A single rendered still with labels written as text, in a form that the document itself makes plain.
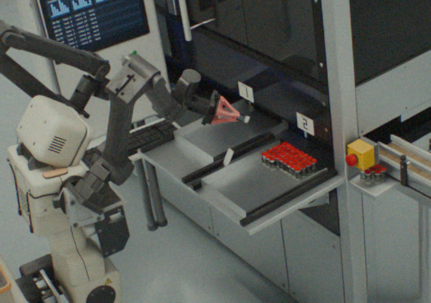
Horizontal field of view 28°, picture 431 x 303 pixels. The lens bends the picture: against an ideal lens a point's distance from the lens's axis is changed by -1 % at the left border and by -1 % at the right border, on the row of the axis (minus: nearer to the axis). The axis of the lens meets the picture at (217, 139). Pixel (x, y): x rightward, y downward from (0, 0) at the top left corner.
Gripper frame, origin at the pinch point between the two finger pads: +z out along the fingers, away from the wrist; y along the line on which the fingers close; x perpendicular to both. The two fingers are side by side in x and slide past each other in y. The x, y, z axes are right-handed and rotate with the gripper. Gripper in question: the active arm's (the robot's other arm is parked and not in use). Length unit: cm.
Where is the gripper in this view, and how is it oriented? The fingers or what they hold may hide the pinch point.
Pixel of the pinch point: (235, 116)
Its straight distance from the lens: 263.0
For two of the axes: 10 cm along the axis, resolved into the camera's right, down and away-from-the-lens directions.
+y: 2.9, -5.8, -7.6
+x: 1.7, -7.6, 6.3
